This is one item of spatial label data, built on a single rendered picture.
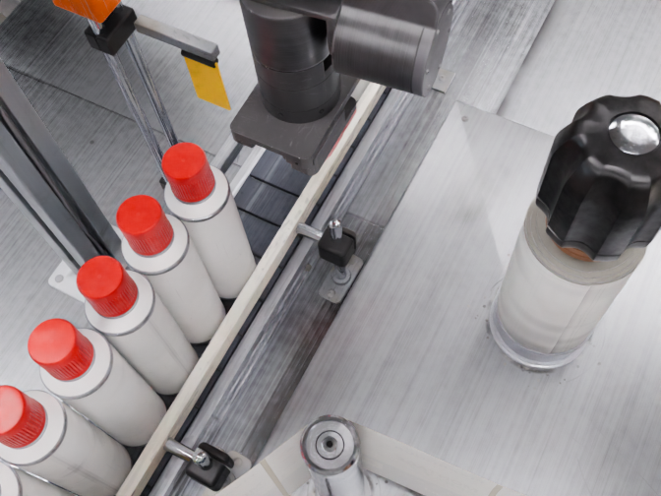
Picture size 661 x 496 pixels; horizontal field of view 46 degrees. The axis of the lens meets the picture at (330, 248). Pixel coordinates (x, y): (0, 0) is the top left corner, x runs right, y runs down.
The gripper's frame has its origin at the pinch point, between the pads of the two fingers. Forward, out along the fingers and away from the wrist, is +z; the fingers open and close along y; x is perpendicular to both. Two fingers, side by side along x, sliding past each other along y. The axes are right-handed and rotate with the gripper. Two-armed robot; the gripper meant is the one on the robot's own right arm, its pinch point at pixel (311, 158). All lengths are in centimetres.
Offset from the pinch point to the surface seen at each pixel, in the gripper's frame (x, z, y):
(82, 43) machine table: 40.7, 18.9, 13.0
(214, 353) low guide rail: 2.2, 10.0, -16.0
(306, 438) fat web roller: -11.2, -5.3, -21.2
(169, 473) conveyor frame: 1.4, 13.6, -26.3
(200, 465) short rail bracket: -2.4, 7.0, -24.8
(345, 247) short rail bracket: -3.6, 9.7, -2.0
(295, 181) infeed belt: 5.4, 13.7, 4.2
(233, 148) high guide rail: 9.2, 5.5, 1.0
